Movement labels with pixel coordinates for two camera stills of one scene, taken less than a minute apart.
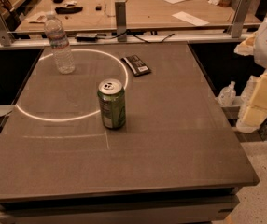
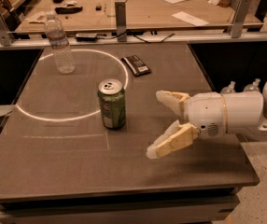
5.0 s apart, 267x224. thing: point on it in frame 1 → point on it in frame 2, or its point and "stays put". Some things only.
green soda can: [111, 96] stays put
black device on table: [68, 10] stays put
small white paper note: [190, 19] stays put
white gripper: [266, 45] → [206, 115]
